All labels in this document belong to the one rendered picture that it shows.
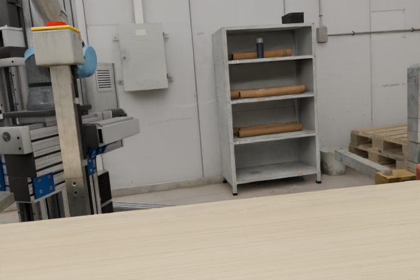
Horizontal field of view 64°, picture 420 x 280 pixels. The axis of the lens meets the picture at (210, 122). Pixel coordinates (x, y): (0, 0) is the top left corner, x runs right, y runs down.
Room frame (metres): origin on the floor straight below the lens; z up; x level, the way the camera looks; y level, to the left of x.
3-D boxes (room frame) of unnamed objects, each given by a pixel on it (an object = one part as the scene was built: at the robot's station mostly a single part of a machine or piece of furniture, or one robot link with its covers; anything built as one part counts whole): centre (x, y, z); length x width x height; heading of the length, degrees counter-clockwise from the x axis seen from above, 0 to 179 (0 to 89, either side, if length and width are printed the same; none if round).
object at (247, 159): (3.32, -0.57, 0.78); 0.90 x 0.45 x 1.55; 100
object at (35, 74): (1.29, 0.61, 1.21); 0.13 x 0.12 x 0.14; 78
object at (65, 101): (0.66, 0.28, 0.93); 0.05 x 0.05 x 0.45; 4
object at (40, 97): (1.29, 0.62, 1.09); 0.15 x 0.15 x 0.10
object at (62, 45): (0.66, 0.28, 1.18); 0.07 x 0.07 x 0.08; 4
